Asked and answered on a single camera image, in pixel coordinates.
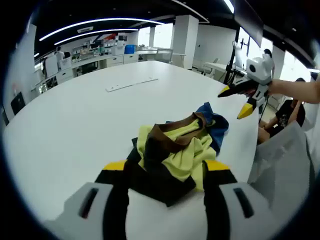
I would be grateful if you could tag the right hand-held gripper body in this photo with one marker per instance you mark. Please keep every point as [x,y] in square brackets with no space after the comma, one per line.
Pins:
[261,71]

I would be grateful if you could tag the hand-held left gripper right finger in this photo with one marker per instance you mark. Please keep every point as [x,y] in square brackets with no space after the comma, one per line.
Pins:
[225,207]

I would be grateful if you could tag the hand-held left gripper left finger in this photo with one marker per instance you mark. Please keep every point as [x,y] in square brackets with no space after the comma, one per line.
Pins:
[75,212]

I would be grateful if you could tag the yellow garment with dark sleeves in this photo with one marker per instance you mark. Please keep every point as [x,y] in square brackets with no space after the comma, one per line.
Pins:
[180,155]

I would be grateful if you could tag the black tripod stand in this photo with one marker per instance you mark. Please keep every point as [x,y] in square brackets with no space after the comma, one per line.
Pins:
[230,67]

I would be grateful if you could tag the dark hanging screen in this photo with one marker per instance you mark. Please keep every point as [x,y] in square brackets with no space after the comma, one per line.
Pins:
[250,17]

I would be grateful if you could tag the white square pillar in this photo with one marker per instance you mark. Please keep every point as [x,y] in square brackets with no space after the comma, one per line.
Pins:
[185,42]

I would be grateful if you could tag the white table cover strip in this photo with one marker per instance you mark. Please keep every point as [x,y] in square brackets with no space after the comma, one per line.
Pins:
[130,84]

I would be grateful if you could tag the blue storage bin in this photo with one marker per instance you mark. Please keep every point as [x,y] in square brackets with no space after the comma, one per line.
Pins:
[130,49]

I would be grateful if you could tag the black chair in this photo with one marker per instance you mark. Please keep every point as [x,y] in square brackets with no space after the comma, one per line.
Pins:
[17,102]

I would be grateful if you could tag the white cabinet row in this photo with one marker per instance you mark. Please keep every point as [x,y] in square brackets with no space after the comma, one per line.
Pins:
[115,60]

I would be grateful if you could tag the short curved ceiling light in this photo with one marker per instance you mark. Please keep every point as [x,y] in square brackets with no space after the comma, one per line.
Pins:
[100,31]

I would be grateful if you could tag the long curved ceiling light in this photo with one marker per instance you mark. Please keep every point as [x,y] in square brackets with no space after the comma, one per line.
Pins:
[100,21]

